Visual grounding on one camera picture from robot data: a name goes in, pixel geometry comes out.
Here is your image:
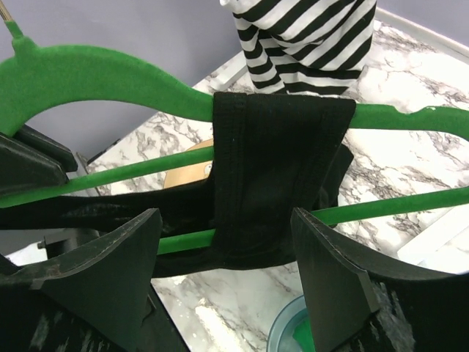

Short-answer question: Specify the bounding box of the striped black white tank top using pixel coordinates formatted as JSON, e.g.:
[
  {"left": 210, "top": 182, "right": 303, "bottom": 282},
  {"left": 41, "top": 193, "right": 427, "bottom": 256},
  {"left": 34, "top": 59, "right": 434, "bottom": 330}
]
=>
[{"left": 220, "top": 0, "right": 377, "bottom": 95}]

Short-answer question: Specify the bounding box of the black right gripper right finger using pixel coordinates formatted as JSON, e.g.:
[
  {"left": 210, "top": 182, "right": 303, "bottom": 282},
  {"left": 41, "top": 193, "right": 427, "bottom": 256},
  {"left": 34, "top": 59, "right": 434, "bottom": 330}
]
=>
[{"left": 290, "top": 208, "right": 468, "bottom": 351}]

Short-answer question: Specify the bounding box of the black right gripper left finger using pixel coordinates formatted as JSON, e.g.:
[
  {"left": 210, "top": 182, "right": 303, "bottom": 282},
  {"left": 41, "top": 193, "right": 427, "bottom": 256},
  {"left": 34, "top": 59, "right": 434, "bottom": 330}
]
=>
[{"left": 1, "top": 209, "right": 188, "bottom": 351}]

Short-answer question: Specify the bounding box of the green velvet hanger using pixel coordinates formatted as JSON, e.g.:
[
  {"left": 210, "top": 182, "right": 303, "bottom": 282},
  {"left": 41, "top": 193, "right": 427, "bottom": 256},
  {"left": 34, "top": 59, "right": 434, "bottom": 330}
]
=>
[{"left": 0, "top": 19, "right": 469, "bottom": 256}]

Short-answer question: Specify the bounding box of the blue transparent container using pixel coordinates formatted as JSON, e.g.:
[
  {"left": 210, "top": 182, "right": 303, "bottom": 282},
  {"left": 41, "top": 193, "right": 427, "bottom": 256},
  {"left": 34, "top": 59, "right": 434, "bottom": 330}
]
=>
[{"left": 267, "top": 296, "right": 309, "bottom": 352}]

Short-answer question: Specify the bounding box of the beige bird painted plate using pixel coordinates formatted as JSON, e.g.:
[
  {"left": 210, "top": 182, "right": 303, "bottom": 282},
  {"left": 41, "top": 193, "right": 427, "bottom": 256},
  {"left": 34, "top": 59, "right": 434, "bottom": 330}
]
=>
[{"left": 163, "top": 161, "right": 213, "bottom": 188}]

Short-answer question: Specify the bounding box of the green tank top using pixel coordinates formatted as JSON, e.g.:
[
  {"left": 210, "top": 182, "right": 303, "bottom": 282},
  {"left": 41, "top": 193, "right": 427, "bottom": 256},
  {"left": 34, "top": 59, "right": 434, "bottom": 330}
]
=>
[{"left": 293, "top": 318, "right": 316, "bottom": 352}]

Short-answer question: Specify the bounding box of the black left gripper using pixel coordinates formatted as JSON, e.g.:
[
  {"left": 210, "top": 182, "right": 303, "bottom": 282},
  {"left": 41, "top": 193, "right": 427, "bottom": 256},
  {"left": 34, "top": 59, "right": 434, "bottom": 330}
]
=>
[{"left": 0, "top": 125, "right": 102, "bottom": 257}]

